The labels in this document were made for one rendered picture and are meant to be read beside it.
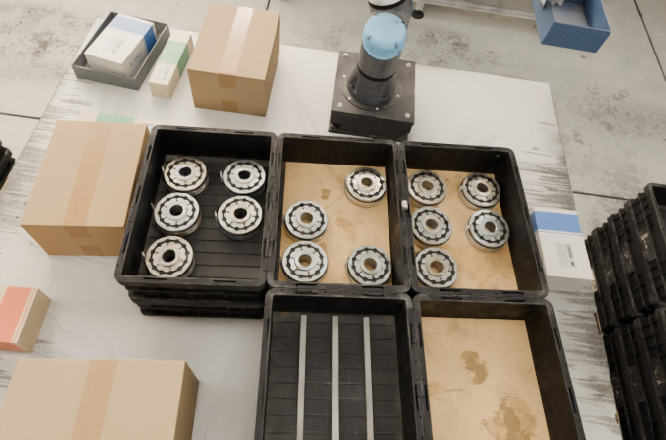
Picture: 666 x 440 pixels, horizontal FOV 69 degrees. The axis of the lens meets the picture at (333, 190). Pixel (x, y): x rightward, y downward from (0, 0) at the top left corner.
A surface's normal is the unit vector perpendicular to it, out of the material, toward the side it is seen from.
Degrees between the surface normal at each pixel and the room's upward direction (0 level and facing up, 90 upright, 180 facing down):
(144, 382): 0
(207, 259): 0
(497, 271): 0
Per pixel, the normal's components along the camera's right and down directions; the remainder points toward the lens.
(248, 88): -0.09, 0.84
